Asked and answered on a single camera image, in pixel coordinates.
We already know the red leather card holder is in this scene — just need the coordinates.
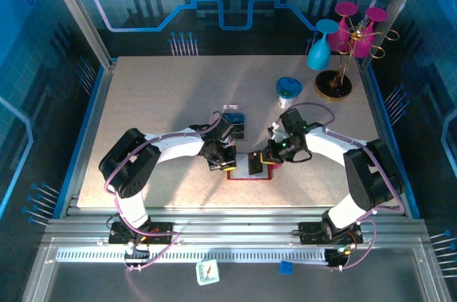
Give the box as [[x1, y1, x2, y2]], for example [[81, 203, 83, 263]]
[[226, 151, 283, 181]]

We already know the blue credit card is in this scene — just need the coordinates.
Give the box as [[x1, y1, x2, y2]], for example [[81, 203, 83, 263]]
[[224, 111, 248, 124]]

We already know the clear acrylic tiered card stand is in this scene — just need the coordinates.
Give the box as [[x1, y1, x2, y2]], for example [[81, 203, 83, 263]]
[[221, 103, 261, 141]]

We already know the white cup with blue lid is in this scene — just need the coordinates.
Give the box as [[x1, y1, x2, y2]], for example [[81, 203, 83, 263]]
[[276, 76, 303, 110]]

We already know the teal wine glass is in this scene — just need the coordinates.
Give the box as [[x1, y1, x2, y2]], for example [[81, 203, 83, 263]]
[[306, 19, 339, 71]]

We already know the black controller box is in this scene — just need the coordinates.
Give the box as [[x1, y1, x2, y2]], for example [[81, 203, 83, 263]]
[[325, 248, 353, 269], [123, 246, 151, 268]]

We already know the magenta wine glass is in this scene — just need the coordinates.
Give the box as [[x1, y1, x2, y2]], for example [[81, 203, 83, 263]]
[[327, 1, 359, 54], [351, 6, 389, 59]]

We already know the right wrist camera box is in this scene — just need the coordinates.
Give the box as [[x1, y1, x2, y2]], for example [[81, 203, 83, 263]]
[[268, 121, 286, 141]]

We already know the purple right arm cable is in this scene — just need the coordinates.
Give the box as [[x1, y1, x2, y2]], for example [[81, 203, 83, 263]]
[[285, 101, 406, 271]]

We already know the aluminium front rail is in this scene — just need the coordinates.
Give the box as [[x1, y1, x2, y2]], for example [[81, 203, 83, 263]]
[[44, 206, 428, 246]]

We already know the gold wire glass rack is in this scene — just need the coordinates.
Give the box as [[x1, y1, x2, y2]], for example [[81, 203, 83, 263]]
[[313, 18, 400, 102]]

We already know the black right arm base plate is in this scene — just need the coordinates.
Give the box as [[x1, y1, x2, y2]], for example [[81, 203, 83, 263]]
[[298, 221, 364, 246]]

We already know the white slotted cable duct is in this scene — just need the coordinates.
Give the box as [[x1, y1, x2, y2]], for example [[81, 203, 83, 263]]
[[56, 247, 331, 263]]

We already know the white tag on rail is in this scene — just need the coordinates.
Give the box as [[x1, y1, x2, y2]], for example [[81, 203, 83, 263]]
[[195, 258, 221, 286]]

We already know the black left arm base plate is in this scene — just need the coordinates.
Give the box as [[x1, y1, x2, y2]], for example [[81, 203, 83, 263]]
[[108, 221, 175, 246]]

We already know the aluminium frame post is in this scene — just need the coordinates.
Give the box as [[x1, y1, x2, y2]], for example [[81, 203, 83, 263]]
[[39, 0, 115, 67], [359, 0, 430, 68]]

